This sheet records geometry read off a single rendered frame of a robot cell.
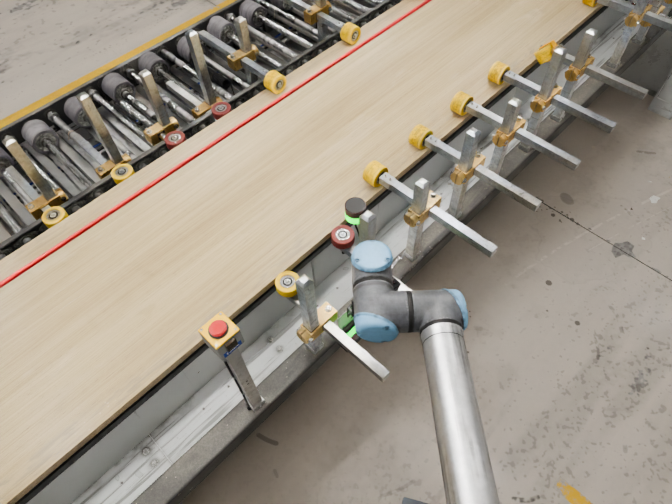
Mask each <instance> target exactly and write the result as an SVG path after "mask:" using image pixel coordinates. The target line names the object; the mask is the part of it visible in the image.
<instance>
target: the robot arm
mask: <svg viewBox="0 0 672 504"><path fill-rule="evenodd" d="M351 262H352V292H353V299H352V300H351V302H352V303H351V304H350V305H349V306H348V307H347V317H349V316H350V315H351V316H352V317H353V320H354V322H355V331H356V333H357V335H358V336H359V337H360V338H362V339H364V340H366V341H369V342H375V343H383V342H389V341H392V340H394V339H395V338H396V337H397V336H398V334H399V333H412V332H420V339H421V341H422V345H423V351H424V358H425V365H426V371H427V378H428V384H429V391H430V398H431V404H432V411H433V417H434V424H435V430H436V437H437V444H438V450H439V457H440V463H441V470H442V477H443V483H444V490H445V497H446V503H447V504H500V501H499V497H498V492H497V488H496V483H495V478H494V474H493V469H492V464H491V460H490V455H489V451H488V446H487V441H486V437H485V432H484V428H483V423H482V418H481V414H480V409H479V405H478V400H477V395H476V391H475V386H474V381H473V377H472V372H471V368H470V363H469V358H468V354H467V349H466V345H465V340H464V330H465V329H466V328H467V326H468V310H467V308H466V306H467V305H466V301H465V299H464V296H463V295H462V293H461V292H460V291H458V290H456V289H445V288H443V289H440V290H414V291H398V289H399V287H400V285H401V283H400V282H399V281H398V280H396V278H394V277H392V266H391V265H392V262H393V257H392V253H391V250H390V248H389V247H388V246H387V245H386V244H384V243H382V242H380V241H376V240H367V241H364V242H361V243H359V244H358V245H357V246H356V247H355V248H354V250H353V252H352V256H351ZM351 307H352V309H350V308H351ZM349 311H351V312H350V313H349Z"/></svg>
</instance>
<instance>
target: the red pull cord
mask: <svg viewBox="0 0 672 504"><path fill-rule="evenodd" d="M430 1H432V0H425V1H424V2H422V3H421V4H419V5H418V6H416V7H415V8H413V9H412V10H410V11H409V12H407V13H406V14H404V15H403V16H401V17H400V18H398V19H397V20H395V21H394V22H392V23H391V24H389V25H388V26H386V27H384V28H383V29H381V30H380V31H378V32H377V33H375V34H374V35H372V36H371V37H369V38H368V39H366V40H365V41H363V42H362V43H360V44H359V45H357V46H356V47H354V48H353V49H351V50H350V51H348V52H347V53H345V54H344V55H342V56H341V57H339V58H338V59H336V60H335V61H333V62H332V63H330V64H329V65H327V66H326V67H324V68H323V69H321V70H320V71H318V72H317V73H315V74H314V75H312V76H311V77H309V78H308V79H306V80H304V81H303V82H301V83H300V84H298V85H297V86H295V87H294V88H292V89H291V90H289V91H288V92H286V93H285V94H283V95H282V96H280V97H279V98H277V99H276V100H274V101H273V102H271V103H270V104H268V105H267V106H265V107H264V108H262V109H261V110H259V111H258V112H256V113H255V114H253V115H252V116H250V117H249V118H247V119H246V120H244V121H243V122H241V123H240V124H238V125H237V126H235V127H234V128H232V129H231V130H229V131H228V132H226V133H225V134H223V135H221V136H220V137H218V138H217V139H215V140H214V141H212V142H211V143H209V144H208V145H206V146H205V147H203V148H202V149H200V150H199V151H197V152H196V153H194V154H193V155H191V156H190V157H188V158H187V159H185V160H184V161H182V162H181V163H179V164H178V165H176V166H175V167H173V168H172V169H170V170H169V171H167V172H166V173H164V174H163V175H161V176H160V177H158V178H157V179H155V180H154V181H152V182H151V183H149V184H148V185H146V186H145V187H143V188H142V189H140V190H138V191H137V192H135V193H134V194H132V195H131V196H129V197H128V198H126V199H125V200H123V201H122V202H120V203H119V204H117V205H116V206H114V207H113V208H111V209H110V210H108V211H107V212H105V213H104V214H102V215H101V216H99V217H98V218H96V219H95V220H93V221H92V222H90V223H89V224H87V225H86V226H84V227H83V228H81V229H80V230H78V231H77V232H75V233H74V234H72V235H71V236H69V237H68V238H66V239H65V240H63V241H62V242H60V243H58V244H57V245H55V246H54V247H52V248H51V249H49V250H48V251H46V252H45V253H43V254H42V255H40V256H39V257H37V258H36V259H34V260H33V261H31V262H30V263H28V264H27V265H25V266H24V267H22V268H21V269H19V270H18V271H16V272H15V273H13V274H12V275H10V276H9V277H7V278H6V279H4V280H3V281H1V282H0V288H2V287H3V286H5V285H6V284H8V283H9V282H11V281H12V280H14V279H15V278H17V277H18V276H20V275H21V274H23V273H24V272H26V271H27V270H29V269H30V268H32V267H33V266H35V265H36V264H38V263H39V262H41V261H42V260H44V259H45V258H47V257H48V256H50V255H51V254H53V253H54V252H56V251H57V250H59V249H60V248H62V247H63V246H65V245H66V244H68V243H69V242H71V241H72V240H74V239H75V238H77V237H78V236H80V235H81V234H83V233H84V232H86V231H87V230H89V229H90V228H92V227H93V226H95V225H96V224H98V223H99V222H101V221H102V220H104V219H105V218H107V217H108V216H110V215H111V214H113V213H114V212H116V211H117V210H119V209H120V208H122V207H123V206H125V205H126V204H128V203H129V202H131V201H132V200H134V199H135V198H137V197H138V196H140V195H141V194H143V193H144V192H146V191H147V190H149V189H150V188H152V187H153V186H155V185H156V184H158V183H159V182H161V181H162V180H164V179H165V178H167V177H168V176H170V175H171V174H173V173H174V172H176V171H177V170H179V169H180V168H182V167H183V166H185V165H186V164H188V163H189V162H191V161H192V160H194V159H195V158H197V157H198V156H200V155H201V154H203V153H204V152H206V151H207V150H209V149H210V148H212V147H213V146H215V145H216V144H218V143H219V142H221V141H222V140H223V139H225V138H226V137H228V136H229V135H231V134H232V133H234V132H235V131H237V130H238V129H240V128H241V127H243V126H244V125H246V124H247V123H249V122H250V121H252V120H253V119H255V118H256V117H258V116H259V115H261V114H262V113H264V112H265V111H267V110H268V109H270V108H271V107H273V106H274V105H276V104H277V103H279V102H280V101H282V100H283V99H285V98H286V97H288V96H289V95H291V94H292V93H294V92H295V91H297V90H298V89H300V88H301V87H303V86H304V85H306V84H307V83H309V82H310V81H312V80H313V79H315V78H316V77H318V76H319V75H321V74H322V73H324V72H325V71H327V70H328V69H330V68H331V67H333V66H334V65H336V64H337V63H339V62H340V61H342V60H343V59H345V58H346V57H348V56H349V55H351V54H352V53H354V52H355V51H357V50H358V49H360V48H361V47H363V46H364V45H366V44H367V43H369V42H370V41H372V40H373V39H375V38H376V37H378V36H379V35H381V34H382V33H384V32H385V31H387V30H388V29H390V28H391V27H393V26H394V25H396V24H397V23H399V22H400V21H402V20H403V19H405V18H406V17H408V16H409V15H411V14H412V13H414V12H415V11H417V10H418V9H420V8H421V7H423V6H424V5H426V4H427V3H429V2H430Z"/></svg>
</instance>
